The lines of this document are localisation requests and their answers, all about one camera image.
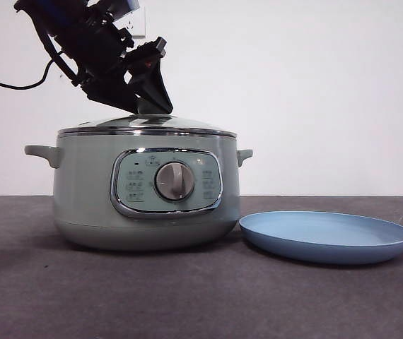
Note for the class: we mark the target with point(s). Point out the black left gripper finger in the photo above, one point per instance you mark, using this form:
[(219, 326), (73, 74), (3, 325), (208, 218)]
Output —
[(109, 93), (150, 84)]

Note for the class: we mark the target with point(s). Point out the glass lid with green knob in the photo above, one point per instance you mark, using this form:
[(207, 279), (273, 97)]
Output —
[(187, 124)]

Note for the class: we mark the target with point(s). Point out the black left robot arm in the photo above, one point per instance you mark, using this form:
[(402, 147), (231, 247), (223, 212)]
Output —
[(81, 39)]

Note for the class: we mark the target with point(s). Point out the pale green electric steamer pot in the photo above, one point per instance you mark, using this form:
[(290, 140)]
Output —
[(81, 183)]

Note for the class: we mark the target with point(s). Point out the blue round plate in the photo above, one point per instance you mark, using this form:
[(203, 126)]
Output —
[(321, 240)]

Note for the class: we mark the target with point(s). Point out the white wall socket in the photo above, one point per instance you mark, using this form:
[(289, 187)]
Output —
[(140, 30)]

